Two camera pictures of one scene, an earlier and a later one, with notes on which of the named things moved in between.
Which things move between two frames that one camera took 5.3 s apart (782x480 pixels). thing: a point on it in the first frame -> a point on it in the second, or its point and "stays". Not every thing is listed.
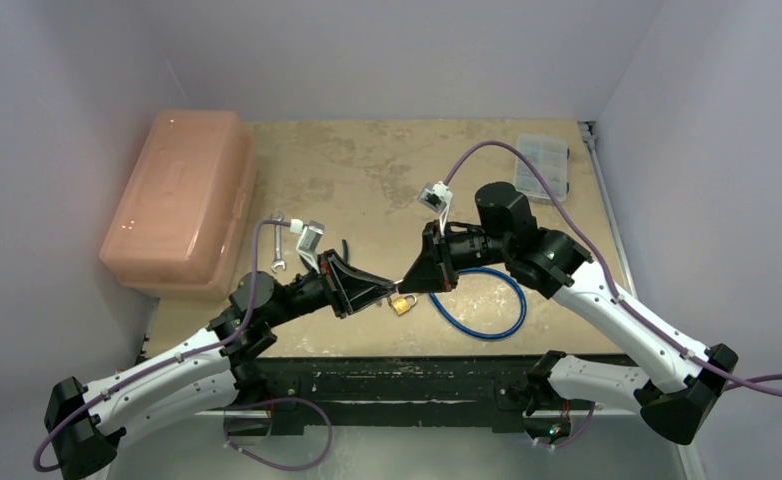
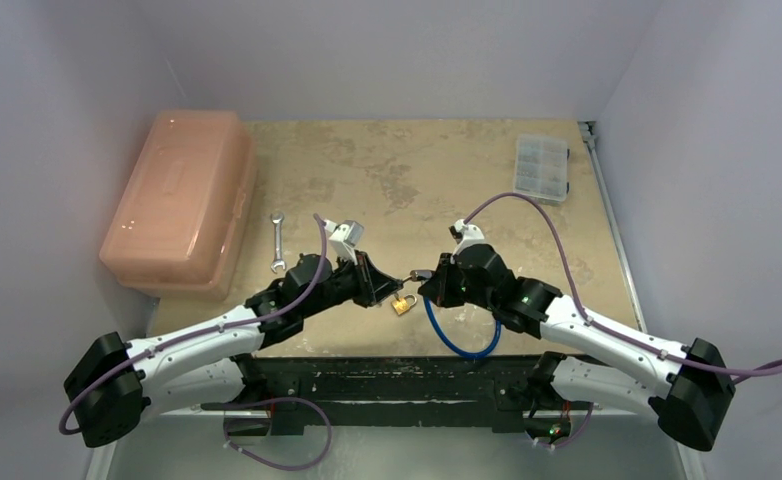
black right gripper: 439,257 -> 446,278
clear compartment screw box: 551,155 stays
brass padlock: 402,304 stays
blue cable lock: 471,334 -> 452,348
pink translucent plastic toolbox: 179,223 stays
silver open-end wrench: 278,216 stays
